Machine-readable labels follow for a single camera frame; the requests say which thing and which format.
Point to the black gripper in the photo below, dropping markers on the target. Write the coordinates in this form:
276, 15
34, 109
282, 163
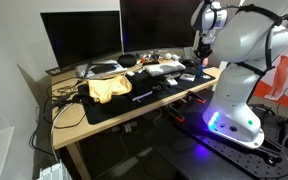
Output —
203, 50

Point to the blue cylinder object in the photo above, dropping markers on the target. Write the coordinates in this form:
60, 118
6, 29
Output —
201, 71

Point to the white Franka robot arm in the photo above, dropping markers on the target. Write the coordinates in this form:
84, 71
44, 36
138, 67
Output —
247, 83

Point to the white card pack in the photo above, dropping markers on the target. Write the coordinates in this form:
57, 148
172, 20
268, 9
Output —
187, 77

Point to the orange black clamp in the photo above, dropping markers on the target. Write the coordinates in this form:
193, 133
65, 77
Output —
197, 96
176, 115

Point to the small white box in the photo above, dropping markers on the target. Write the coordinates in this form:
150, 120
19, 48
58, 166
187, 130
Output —
171, 81

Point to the white keyboard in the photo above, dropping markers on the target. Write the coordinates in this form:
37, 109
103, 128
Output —
165, 68

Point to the large wide black monitor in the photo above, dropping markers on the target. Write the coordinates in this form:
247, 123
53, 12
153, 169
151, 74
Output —
154, 25

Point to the black oval case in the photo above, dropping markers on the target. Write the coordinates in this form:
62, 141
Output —
127, 60

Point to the orange white poster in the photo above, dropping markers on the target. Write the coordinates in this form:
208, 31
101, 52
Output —
280, 83

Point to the black desk mat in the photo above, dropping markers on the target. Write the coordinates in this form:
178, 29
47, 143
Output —
117, 106

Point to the yellow cloth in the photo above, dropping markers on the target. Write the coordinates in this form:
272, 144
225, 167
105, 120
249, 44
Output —
109, 88

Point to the smaller black monitor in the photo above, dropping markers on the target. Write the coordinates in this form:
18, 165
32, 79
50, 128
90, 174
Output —
84, 38

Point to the white radiator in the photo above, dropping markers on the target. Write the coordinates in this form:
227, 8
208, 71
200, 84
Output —
53, 171

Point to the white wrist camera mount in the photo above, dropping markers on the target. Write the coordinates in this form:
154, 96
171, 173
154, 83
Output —
208, 39

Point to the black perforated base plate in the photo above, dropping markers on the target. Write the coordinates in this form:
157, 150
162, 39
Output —
227, 156

